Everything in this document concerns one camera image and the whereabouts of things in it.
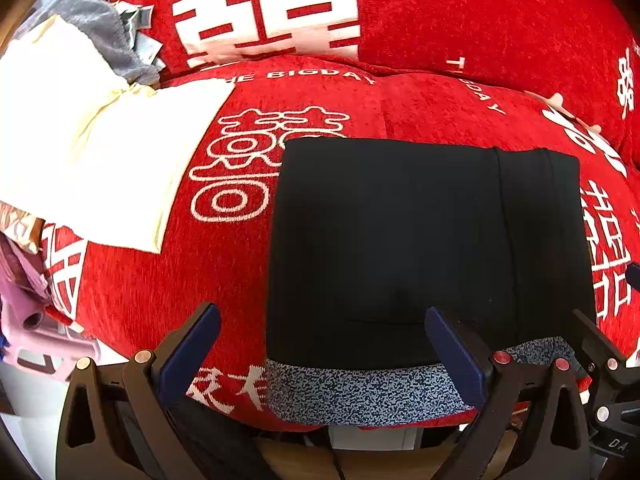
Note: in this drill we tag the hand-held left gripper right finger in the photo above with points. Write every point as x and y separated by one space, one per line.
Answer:
455 357

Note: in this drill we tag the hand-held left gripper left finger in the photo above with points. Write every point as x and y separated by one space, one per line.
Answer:
192 355

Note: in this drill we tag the pink cloth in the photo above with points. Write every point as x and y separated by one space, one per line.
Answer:
22 275

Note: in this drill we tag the red printed sofa backrest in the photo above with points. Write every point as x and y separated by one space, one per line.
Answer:
450 20

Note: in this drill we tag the pink plastic stool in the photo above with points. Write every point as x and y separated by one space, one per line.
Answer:
45 355

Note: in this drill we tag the grey fleece cloth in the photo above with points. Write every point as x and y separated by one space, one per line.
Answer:
95 20

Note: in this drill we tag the red blanket white characters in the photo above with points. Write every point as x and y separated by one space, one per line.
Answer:
150 300

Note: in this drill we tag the black pants with heathered waistband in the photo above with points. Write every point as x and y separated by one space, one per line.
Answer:
390 240

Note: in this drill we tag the white cream cloth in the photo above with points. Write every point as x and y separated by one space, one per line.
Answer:
90 150

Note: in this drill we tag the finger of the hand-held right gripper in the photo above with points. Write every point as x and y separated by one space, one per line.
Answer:
607 355
634 276

